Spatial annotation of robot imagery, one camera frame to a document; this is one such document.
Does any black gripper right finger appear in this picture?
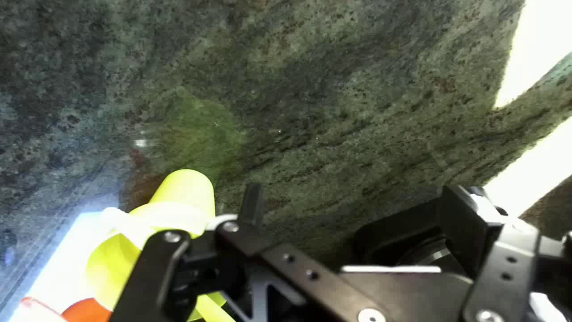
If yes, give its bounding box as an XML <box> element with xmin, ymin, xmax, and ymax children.
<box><xmin>439</xmin><ymin>185</ymin><xmax>572</xmax><ymax>322</ymax></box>

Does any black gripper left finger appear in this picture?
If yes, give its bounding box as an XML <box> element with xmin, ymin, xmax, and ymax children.
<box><xmin>108</xmin><ymin>181</ymin><xmax>382</xmax><ymax>322</ymax></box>

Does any yellow-green plastic spoon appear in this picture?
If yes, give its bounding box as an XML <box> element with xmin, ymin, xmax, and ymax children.
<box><xmin>99</xmin><ymin>202</ymin><xmax>239</xmax><ymax>253</ymax></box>

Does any yellow-green plastic cup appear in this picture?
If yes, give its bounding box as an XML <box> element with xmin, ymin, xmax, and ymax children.
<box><xmin>85</xmin><ymin>168</ymin><xmax>228</xmax><ymax>322</ymax></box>

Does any orange plastic cup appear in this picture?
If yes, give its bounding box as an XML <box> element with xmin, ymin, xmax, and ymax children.
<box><xmin>58</xmin><ymin>297</ymin><xmax>114</xmax><ymax>322</ymax></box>

